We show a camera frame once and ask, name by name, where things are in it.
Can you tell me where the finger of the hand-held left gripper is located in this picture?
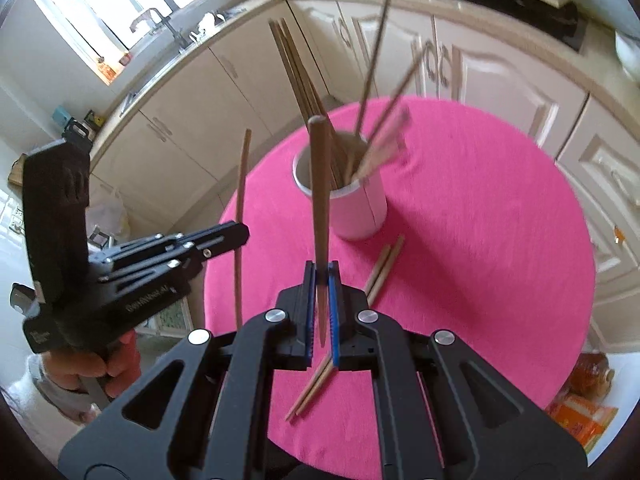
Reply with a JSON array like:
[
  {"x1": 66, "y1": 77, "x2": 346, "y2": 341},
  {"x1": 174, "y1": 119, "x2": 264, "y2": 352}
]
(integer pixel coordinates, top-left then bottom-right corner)
[
  {"x1": 105, "y1": 222, "x2": 251, "y2": 264},
  {"x1": 95, "y1": 246, "x2": 213, "y2": 283}
]

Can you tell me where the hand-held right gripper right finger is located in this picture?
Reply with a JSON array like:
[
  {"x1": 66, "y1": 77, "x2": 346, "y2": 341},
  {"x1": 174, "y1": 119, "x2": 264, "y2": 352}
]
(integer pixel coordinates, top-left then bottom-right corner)
[{"x1": 327, "y1": 260, "x2": 587, "y2": 480}]

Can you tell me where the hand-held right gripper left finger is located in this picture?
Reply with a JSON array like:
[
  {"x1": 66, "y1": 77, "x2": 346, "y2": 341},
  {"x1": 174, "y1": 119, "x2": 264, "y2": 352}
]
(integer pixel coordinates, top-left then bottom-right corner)
[{"x1": 57, "y1": 260, "x2": 318, "y2": 480}]

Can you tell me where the wooden chopstick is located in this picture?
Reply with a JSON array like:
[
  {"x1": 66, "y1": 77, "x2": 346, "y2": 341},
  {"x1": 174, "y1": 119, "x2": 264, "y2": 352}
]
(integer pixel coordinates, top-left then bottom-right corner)
[
  {"x1": 307, "y1": 115, "x2": 332, "y2": 347},
  {"x1": 233, "y1": 129, "x2": 252, "y2": 328},
  {"x1": 295, "y1": 234, "x2": 405, "y2": 417},
  {"x1": 285, "y1": 244, "x2": 393, "y2": 422}
]

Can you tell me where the round chopstick holder cup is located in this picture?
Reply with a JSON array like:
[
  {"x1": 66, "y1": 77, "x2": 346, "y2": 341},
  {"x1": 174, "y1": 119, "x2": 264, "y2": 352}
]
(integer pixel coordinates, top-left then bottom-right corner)
[{"x1": 291, "y1": 130, "x2": 388, "y2": 241}]

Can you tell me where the bunch of wooden chopsticks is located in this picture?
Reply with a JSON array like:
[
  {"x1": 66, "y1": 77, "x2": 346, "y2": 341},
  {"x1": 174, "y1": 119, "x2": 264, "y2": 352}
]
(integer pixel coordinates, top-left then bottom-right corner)
[{"x1": 268, "y1": 0, "x2": 431, "y2": 188}]

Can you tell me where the person's left forearm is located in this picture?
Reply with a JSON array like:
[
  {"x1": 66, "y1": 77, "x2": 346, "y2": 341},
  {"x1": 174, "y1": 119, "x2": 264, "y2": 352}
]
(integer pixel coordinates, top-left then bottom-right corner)
[{"x1": 27, "y1": 352, "x2": 101, "y2": 423}]

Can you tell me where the person's left hand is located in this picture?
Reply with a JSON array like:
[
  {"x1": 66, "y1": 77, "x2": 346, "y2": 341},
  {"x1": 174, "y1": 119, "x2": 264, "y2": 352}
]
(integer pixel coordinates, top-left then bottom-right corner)
[{"x1": 47, "y1": 330, "x2": 142, "y2": 397}]

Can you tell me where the white plastic bag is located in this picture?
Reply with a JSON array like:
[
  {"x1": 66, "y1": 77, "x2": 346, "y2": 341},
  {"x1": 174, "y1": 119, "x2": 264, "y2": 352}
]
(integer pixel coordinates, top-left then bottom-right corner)
[{"x1": 87, "y1": 190, "x2": 132, "y2": 247}]

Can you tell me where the pink towel cloth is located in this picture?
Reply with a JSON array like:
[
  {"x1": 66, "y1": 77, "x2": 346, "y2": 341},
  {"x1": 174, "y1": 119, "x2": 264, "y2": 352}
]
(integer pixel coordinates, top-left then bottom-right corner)
[{"x1": 204, "y1": 95, "x2": 598, "y2": 466}]

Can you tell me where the metal sink faucet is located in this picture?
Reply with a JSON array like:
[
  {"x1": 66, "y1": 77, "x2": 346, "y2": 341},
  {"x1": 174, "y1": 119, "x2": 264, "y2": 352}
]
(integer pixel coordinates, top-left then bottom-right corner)
[{"x1": 130, "y1": 7, "x2": 193, "y2": 48}]

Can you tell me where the amber bottle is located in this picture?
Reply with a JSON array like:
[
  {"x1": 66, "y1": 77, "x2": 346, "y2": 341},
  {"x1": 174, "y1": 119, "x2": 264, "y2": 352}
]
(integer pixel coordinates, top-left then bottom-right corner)
[{"x1": 569, "y1": 351, "x2": 616, "y2": 397}]

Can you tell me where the orange packet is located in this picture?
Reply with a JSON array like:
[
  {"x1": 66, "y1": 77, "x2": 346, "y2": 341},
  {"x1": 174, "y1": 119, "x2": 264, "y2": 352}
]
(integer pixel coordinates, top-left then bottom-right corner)
[{"x1": 545, "y1": 394, "x2": 621, "y2": 456}]

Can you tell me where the black cooktop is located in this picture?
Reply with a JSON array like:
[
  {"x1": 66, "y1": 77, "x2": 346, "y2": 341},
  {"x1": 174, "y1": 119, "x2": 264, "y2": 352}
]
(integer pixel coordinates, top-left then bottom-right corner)
[{"x1": 347, "y1": 0, "x2": 588, "y2": 52}]

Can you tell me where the white bowl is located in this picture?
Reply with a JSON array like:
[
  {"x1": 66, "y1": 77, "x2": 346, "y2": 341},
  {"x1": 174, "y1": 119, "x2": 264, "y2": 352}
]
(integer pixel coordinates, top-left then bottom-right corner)
[{"x1": 614, "y1": 30, "x2": 640, "y2": 83}]

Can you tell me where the white wall socket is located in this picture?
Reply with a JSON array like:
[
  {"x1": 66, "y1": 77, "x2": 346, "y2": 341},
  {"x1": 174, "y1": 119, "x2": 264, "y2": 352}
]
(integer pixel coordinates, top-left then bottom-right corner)
[{"x1": 0, "y1": 195, "x2": 26, "y2": 233}]

